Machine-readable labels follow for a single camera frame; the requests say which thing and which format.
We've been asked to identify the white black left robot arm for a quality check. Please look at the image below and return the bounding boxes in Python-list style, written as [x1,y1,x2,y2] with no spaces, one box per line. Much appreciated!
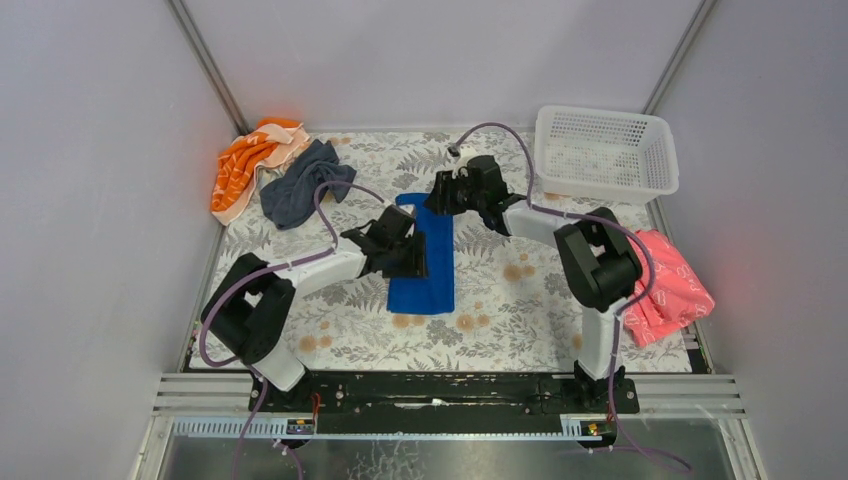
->
[198,204,428,391]

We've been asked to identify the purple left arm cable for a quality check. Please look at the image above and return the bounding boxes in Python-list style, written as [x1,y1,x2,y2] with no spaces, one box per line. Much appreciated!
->
[198,180,389,480]

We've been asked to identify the blue towel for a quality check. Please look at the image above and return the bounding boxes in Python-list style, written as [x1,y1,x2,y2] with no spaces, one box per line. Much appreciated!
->
[387,193,456,316]

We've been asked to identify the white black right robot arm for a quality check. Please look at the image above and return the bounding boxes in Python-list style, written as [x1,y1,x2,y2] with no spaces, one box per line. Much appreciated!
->
[423,155,643,402]

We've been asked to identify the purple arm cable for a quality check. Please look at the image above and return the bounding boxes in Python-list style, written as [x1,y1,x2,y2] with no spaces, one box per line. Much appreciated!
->
[198,180,389,480]
[447,122,694,475]

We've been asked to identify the pink patterned towel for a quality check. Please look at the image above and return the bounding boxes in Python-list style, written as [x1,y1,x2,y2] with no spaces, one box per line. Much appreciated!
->
[623,230,715,348]

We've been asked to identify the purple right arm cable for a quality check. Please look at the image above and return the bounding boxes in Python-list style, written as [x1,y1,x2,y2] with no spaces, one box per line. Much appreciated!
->
[447,122,694,475]

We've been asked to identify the orange white towel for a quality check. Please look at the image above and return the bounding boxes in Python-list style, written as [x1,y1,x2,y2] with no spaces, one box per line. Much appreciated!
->
[210,117,311,226]

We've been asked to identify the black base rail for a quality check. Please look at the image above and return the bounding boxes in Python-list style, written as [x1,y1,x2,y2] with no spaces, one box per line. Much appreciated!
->
[249,371,640,439]

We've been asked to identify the white plastic basket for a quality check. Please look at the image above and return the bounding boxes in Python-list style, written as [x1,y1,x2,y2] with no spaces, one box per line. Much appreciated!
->
[533,105,679,205]

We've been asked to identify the dark grey towel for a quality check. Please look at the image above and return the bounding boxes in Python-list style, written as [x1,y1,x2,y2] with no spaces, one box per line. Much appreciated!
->
[259,140,357,231]

